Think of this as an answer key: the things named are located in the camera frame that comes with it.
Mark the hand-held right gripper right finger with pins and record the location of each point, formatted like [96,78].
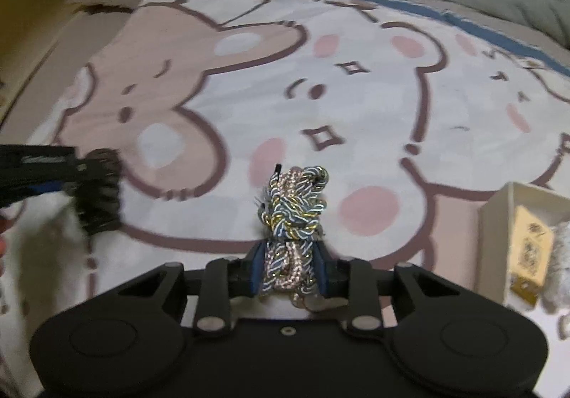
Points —
[321,269]

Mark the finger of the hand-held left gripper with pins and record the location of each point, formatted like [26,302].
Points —
[40,159]
[42,189]

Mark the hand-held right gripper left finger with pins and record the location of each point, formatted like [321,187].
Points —
[256,268]

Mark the black scrunchie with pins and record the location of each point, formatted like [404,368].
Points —
[100,193]

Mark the white shallow box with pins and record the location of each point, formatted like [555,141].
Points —
[494,220]

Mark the bear printed blanket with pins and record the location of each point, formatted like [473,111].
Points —
[338,113]

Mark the yellow tissue packet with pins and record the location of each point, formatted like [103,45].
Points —
[532,246]

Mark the fluffy white scrunchie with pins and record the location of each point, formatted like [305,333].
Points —
[562,269]

